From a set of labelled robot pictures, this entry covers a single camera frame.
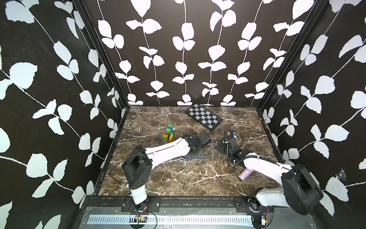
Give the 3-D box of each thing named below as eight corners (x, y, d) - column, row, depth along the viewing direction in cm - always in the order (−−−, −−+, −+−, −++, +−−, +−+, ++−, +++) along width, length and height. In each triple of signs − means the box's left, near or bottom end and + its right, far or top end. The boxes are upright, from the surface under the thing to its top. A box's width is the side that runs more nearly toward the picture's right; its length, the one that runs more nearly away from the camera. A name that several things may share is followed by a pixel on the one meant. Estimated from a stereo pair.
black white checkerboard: (183, 114, 117) (183, 112, 115) (196, 104, 125) (196, 102, 123) (210, 132, 105) (210, 130, 104) (222, 120, 113) (222, 118, 111)
